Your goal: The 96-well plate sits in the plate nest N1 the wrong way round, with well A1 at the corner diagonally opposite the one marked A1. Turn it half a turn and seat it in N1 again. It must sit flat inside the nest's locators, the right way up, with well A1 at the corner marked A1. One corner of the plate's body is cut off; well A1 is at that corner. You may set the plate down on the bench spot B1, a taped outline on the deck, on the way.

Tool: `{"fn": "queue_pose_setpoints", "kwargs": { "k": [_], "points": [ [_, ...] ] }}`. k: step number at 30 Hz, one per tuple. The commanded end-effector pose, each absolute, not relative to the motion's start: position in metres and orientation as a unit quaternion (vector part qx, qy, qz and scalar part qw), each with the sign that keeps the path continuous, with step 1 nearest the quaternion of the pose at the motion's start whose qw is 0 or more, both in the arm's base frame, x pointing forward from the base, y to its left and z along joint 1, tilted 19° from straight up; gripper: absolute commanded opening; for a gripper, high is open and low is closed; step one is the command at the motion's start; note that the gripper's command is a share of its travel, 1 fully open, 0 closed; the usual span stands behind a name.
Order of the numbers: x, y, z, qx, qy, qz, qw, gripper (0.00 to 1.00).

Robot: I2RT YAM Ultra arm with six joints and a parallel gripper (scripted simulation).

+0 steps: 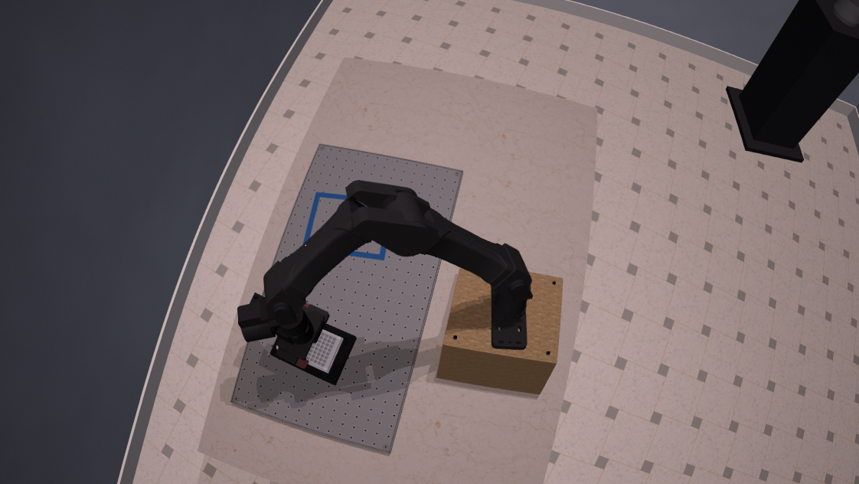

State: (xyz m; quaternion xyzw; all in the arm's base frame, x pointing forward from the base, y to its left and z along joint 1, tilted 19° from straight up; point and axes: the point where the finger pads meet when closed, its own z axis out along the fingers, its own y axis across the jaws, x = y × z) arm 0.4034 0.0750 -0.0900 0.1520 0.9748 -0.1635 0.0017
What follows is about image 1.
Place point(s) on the blue tape outline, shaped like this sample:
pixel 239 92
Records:
pixel 380 256

